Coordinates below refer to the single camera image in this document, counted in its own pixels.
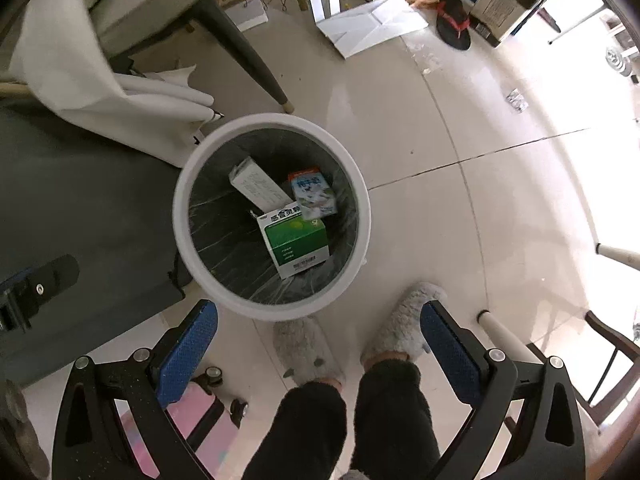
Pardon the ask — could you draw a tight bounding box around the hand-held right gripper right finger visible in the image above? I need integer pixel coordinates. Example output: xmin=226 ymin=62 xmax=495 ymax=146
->
xmin=419 ymin=299 xmax=587 ymax=480

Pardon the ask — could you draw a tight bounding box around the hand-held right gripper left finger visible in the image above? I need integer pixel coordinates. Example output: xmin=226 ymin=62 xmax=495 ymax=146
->
xmin=52 ymin=299 xmax=219 ymax=480

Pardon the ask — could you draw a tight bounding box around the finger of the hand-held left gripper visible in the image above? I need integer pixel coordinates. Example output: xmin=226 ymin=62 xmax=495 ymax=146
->
xmin=0 ymin=254 xmax=81 ymax=333

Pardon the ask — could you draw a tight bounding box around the white round trash bin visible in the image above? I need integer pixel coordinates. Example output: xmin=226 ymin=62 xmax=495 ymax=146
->
xmin=172 ymin=113 xmax=372 ymax=322

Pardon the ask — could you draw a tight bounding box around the person's right grey fuzzy slipper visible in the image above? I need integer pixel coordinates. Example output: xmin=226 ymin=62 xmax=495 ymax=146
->
xmin=360 ymin=282 xmax=449 ymax=367

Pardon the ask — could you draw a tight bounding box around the person's grey fuzzy slipper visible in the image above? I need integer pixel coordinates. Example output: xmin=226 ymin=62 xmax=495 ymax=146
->
xmin=272 ymin=316 xmax=347 ymax=389
xmin=360 ymin=282 xmax=449 ymax=367

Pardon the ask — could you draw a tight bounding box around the white furniture leg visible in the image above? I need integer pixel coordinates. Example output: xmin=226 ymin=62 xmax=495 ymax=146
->
xmin=476 ymin=310 xmax=548 ymax=365
xmin=596 ymin=242 xmax=640 ymax=264

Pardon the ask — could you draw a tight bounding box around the pink suitcase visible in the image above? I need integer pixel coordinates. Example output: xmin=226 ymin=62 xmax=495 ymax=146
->
xmin=117 ymin=366 xmax=251 ymax=480

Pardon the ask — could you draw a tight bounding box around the dark grey table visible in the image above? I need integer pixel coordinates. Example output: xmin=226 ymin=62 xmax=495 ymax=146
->
xmin=0 ymin=100 xmax=187 ymax=387

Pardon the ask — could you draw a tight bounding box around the person's right leg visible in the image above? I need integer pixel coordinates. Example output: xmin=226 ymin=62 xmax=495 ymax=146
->
xmin=351 ymin=357 xmax=442 ymax=480

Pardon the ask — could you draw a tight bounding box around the person's leg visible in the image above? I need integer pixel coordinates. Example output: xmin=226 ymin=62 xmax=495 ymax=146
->
xmin=351 ymin=357 xmax=442 ymax=480
xmin=240 ymin=379 xmax=349 ymax=480

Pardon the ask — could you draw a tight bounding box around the person's left grey fuzzy slipper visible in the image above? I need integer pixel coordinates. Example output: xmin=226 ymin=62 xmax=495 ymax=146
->
xmin=272 ymin=316 xmax=347 ymax=389

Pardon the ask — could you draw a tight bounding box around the person's left leg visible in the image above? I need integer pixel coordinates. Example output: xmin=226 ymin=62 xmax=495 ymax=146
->
xmin=240 ymin=379 xmax=349 ymax=480

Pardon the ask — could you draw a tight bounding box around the green and white box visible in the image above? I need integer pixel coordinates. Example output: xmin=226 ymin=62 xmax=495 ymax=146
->
xmin=256 ymin=202 xmax=332 ymax=281

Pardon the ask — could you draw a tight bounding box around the dark wooden chair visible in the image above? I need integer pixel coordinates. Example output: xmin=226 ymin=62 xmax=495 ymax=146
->
xmin=502 ymin=310 xmax=640 ymax=436

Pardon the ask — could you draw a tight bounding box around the white grey long box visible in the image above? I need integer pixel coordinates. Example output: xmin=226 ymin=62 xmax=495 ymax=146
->
xmin=228 ymin=156 xmax=286 ymax=212

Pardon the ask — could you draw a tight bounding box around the blue and white carton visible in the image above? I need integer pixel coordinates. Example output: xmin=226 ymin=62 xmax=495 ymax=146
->
xmin=287 ymin=166 xmax=337 ymax=222

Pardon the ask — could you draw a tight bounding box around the white cloth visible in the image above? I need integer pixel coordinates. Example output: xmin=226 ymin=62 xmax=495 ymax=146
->
xmin=9 ymin=0 xmax=224 ymax=169

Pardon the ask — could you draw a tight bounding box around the crumpled silver wrapper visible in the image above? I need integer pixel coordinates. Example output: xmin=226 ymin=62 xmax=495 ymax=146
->
xmin=506 ymin=88 xmax=531 ymax=115

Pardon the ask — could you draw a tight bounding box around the cream chair with dark legs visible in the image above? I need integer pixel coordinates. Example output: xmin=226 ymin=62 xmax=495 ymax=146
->
xmin=75 ymin=0 xmax=293 ymax=114

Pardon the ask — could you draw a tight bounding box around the flat white cardboard sheet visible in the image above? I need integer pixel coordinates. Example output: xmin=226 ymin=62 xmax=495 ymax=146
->
xmin=317 ymin=0 xmax=430 ymax=60

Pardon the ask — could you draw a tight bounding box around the small white flat box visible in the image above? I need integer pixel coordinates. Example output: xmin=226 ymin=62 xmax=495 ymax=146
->
xmin=223 ymin=0 xmax=270 ymax=31

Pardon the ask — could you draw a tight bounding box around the blue-edged box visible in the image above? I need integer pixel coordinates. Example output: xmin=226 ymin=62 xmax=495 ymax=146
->
xmin=469 ymin=0 xmax=552 ymax=49

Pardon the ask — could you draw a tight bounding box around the black flip-flop with red strap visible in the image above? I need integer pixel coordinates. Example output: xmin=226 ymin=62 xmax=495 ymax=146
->
xmin=436 ymin=0 xmax=474 ymax=52

